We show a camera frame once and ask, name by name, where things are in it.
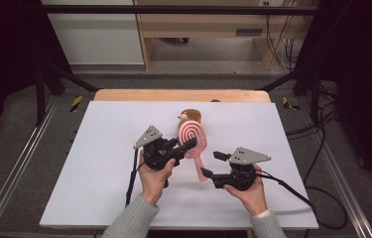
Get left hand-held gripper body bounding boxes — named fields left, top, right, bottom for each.
left=133, top=124, right=186, bottom=172

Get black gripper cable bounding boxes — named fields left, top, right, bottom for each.
left=255, top=169, right=349, bottom=231
left=125, top=148, right=146, bottom=208

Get person's left hand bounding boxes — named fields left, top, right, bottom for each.
left=138, top=152, right=177, bottom=206

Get grey power strip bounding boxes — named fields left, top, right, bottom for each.
left=235, top=28, right=264, bottom=37

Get yellow black tape marker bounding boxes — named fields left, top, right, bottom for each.
left=69, top=95, right=84, bottom=113
left=282, top=96, right=301, bottom=112

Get black floor cables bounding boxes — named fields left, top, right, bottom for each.
left=286, top=82, right=341, bottom=181

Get light wooden table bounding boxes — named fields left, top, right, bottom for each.
left=93, top=88, right=272, bottom=104

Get brown cup with bear figure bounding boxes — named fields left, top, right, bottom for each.
left=177, top=108, right=203, bottom=128

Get light wooden desk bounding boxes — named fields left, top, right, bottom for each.
left=133, top=0, right=316, bottom=71

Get aluminium rail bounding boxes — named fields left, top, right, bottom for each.
left=0, top=94, right=60, bottom=238
left=301, top=98, right=372, bottom=238

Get white cabinet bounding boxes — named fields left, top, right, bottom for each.
left=41, top=0, right=145, bottom=65

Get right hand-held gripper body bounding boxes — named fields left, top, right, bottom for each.
left=212, top=147, right=272, bottom=191

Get black horizontal frame bar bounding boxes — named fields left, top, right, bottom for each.
left=41, top=4, right=321, bottom=16

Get person's right hand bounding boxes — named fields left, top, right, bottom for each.
left=223, top=165, right=269, bottom=216

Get bundle of hanging cables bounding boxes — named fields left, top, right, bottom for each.
left=265, top=14, right=307, bottom=73

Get black metal frame strut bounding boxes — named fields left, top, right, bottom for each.
left=34, top=60, right=99, bottom=127
left=258, top=62, right=324, bottom=127

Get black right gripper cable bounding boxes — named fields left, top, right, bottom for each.
left=255, top=169, right=349, bottom=231

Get pink hairbrush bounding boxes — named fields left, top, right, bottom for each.
left=177, top=119, right=209, bottom=183

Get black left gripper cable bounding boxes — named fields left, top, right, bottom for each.
left=125, top=148, right=146, bottom=208

